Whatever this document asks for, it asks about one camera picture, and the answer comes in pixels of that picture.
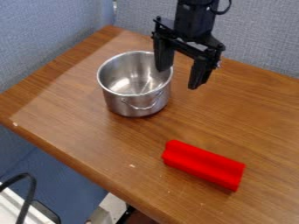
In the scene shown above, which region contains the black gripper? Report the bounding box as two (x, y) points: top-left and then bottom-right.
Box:
(152, 0), (227, 89)

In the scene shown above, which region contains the red block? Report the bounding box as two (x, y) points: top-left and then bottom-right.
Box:
(161, 140), (245, 192)

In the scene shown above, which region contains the metal pot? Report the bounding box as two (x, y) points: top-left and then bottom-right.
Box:
(97, 51), (173, 117)

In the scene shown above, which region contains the white box under table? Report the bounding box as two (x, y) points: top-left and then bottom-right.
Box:
(0, 188), (61, 224)

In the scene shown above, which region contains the white table leg bracket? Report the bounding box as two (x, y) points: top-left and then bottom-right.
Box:
(84, 193), (135, 224)

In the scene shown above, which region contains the black cable loop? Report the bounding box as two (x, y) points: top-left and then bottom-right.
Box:
(0, 172), (37, 224)

